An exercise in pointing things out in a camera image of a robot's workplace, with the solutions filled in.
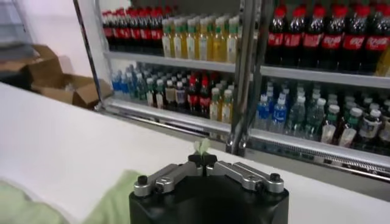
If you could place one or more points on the light green polo shirt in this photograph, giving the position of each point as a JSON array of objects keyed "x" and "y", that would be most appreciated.
[{"x": 112, "y": 207}]

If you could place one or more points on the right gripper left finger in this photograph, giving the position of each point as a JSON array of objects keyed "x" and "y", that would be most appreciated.
[{"x": 170, "y": 178}]

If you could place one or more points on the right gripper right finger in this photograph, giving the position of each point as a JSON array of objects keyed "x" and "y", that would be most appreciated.
[{"x": 243, "y": 176}]

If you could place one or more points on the white metal shelf board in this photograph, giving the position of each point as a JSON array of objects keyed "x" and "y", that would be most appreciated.
[
  {"x": 304, "y": 143},
  {"x": 320, "y": 77},
  {"x": 170, "y": 62},
  {"x": 164, "y": 117}
]

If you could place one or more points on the small yellow juice bottle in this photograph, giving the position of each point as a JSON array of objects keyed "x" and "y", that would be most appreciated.
[
  {"x": 227, "y": 109},
  {"x": 214, "y": 108}
]

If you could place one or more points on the open brown cardboard box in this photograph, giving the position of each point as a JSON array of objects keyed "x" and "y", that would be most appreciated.
[{"x": 88, "y": 94}]

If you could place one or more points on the clear green tint water bottle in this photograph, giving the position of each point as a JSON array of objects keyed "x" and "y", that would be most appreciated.
[
  {"x": 133, "y": 88},
  {"x": 141, "y": 89},
  {"x": 314, "y": 120},
  {"x": 295, "y": 117}
]

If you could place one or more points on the large red cap cola bottle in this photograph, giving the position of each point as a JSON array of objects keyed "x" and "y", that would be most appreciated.
[
  {"x": 118, "y": 33},
  {"x": 127, "y": 33},
  {"x": 275, "y": 39},
  {"x": 146, "y": 34},
  {"x": 108, "y": 33},
  {"x": 136, "y": 34},
  {"x": 377, "y": 42},
  {"x": 293, "y": 39},
  {"x": 313, "y": 40},
  {"x": 332, "y": 41},
  {"x": 157, "y": 35},
  {"x": 354, "y": 42}
]

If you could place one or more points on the small dark tea bottle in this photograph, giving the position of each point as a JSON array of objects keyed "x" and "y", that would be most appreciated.
[
  {"x": 170, "y": 94},
  {"x": 385, "y": 132},
  {"x": 370, "y": 128},
  {"x": 180, "y": 95}
]

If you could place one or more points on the large yellow juice bottle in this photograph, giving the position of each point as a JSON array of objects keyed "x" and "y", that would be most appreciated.
[
  {"x": 190, "y": 45},
  {"x": 220, "y": 48},
  {"x": 232, "y": 48},
  {"x": 166, "y": 44},
  {"x": 203, "y": 47},
  {"x": 384, "y": 65},
  {"x": 178, "y": 45}
]

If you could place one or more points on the black framed glass cabinet door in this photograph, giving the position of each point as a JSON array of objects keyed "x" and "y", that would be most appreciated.
[{"x": 88, "y": 51}]

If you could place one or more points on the small red cap cola bottle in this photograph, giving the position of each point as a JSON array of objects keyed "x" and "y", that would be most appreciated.
[
  {"x": 192, "y": 97},
  {"x": 204, "y": 99}
]

